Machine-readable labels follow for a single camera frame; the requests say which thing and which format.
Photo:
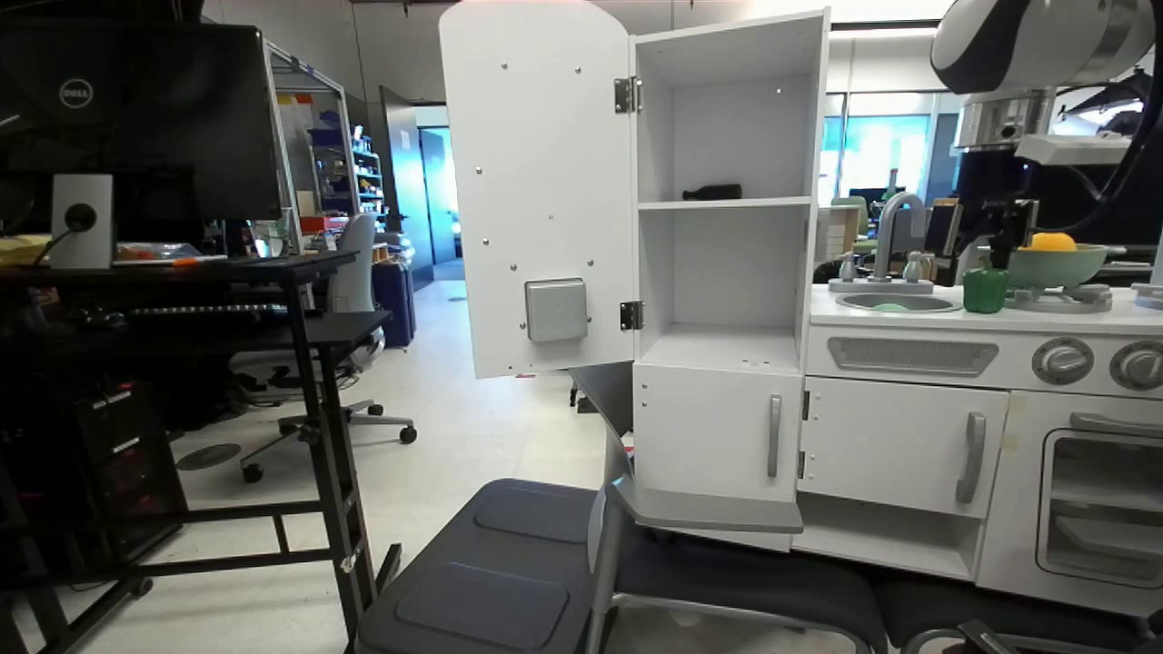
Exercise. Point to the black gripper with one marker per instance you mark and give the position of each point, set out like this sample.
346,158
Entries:
993,189

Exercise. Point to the white toy kitchen unit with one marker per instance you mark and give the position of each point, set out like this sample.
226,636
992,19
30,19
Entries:
1013,452

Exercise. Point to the white speaker box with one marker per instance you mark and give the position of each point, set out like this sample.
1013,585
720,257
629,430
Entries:
82,218

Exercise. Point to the yellow toy lemon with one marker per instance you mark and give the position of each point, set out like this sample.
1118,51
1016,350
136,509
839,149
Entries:
1052,244

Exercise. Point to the black bottle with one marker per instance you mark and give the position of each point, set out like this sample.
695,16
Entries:
727,189

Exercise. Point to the black Dell monitor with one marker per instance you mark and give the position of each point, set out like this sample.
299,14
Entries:
171,114

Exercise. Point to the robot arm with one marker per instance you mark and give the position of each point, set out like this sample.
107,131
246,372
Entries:
1013,61

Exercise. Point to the light green bowl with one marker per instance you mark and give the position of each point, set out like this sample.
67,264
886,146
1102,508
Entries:
1055,268

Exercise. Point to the black computer desk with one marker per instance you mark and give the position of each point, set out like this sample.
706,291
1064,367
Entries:
74,327

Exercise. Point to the grey toy faucet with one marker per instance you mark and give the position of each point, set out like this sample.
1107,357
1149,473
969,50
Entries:
879,281

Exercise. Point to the black computer tower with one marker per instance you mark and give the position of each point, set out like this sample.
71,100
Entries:
94,473

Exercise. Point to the black keyboard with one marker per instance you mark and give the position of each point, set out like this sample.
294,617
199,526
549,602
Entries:
223,309

